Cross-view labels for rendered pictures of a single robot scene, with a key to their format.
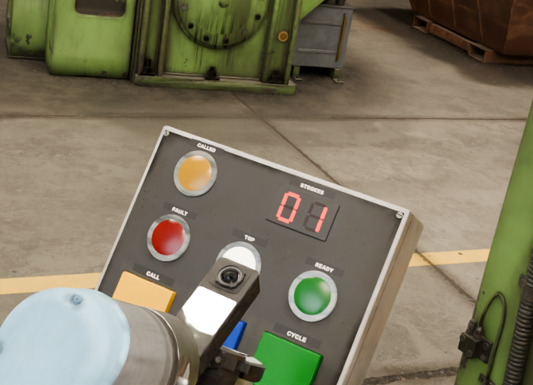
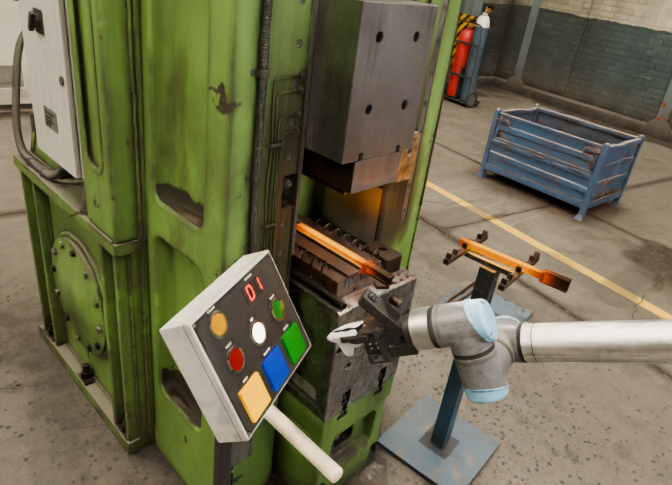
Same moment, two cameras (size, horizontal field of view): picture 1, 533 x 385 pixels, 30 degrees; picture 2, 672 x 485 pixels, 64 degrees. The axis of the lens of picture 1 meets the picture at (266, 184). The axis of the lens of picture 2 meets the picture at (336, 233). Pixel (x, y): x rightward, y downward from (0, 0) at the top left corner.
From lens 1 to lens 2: 1.47 m
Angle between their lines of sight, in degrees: 88
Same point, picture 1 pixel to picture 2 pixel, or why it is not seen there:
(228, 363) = not seen: hidden behind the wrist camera
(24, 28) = not seen: outside the picture
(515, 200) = (232, 222)
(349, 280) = (278, 291)
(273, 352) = (289, 339)
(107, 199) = not seen: outside the picture
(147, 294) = (254, 385)
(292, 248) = (261, 303)
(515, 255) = (238, 241)
